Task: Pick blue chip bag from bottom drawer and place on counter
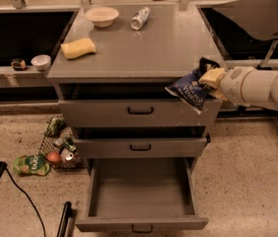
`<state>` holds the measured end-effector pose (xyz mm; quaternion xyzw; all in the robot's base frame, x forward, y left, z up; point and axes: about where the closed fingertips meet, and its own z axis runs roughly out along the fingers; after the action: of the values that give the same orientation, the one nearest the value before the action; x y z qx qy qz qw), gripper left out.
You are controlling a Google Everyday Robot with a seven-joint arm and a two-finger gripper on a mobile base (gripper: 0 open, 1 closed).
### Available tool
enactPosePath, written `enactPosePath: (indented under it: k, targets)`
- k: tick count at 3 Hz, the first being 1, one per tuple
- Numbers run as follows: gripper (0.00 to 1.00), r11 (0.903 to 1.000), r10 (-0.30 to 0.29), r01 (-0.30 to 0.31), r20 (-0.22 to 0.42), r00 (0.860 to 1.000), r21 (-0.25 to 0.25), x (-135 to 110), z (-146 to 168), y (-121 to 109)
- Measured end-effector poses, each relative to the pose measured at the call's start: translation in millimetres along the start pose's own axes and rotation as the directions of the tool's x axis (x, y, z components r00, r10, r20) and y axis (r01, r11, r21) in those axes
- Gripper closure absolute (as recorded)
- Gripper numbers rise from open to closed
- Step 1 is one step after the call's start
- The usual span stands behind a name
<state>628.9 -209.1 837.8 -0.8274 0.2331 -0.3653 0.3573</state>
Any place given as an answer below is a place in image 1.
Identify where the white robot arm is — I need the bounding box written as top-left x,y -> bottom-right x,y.
199,66 -> 278,111

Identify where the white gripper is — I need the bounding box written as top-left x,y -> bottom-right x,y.
199,66 -> 254,105

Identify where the black wire basket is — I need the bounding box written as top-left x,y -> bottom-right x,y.
38,127 -> 84,171

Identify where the yellow sponge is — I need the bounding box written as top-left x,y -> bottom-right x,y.
61,39 -> 96,59

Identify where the black cable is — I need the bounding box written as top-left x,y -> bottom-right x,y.
0,157 -> 48,237

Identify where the grey bottom drawer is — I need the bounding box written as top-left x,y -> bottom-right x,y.
76,158 -> 208,233

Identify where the green snack bag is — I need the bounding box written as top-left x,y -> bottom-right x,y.
13,154 -> 50,176

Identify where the grey drawer cabinet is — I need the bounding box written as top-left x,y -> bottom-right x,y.
45,2 -> 234,170

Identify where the black stand tray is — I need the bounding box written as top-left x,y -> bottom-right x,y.
211,0 -> 278,142

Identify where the silver can in basket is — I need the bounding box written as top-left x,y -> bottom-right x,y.
60,148 -> 75,162

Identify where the grey middle drawer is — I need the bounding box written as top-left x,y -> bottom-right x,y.
75,138 -> 207,159

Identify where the red apple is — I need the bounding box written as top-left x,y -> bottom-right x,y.
47,152 -> 61,163

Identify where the grey drawer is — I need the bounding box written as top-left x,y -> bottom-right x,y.
58,100 -> 221,128
75,138 -> 207,159
76,158 -> 208,233

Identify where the green bag in basket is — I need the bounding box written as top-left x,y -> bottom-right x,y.
45,117 -> 66,137

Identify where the grey top drawer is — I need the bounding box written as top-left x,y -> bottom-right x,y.
58,100 -> 221,128

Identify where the blue chip bag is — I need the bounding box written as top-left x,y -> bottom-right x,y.
166,57 -> 220,114

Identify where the small white cup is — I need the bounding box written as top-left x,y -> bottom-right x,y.
31,54 -> 51,71

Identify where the cream paper bowl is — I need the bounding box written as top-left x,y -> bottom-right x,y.
85,7 -> 119,28

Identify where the black bar on floor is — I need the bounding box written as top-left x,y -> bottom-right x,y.
56,201 -> 74,237

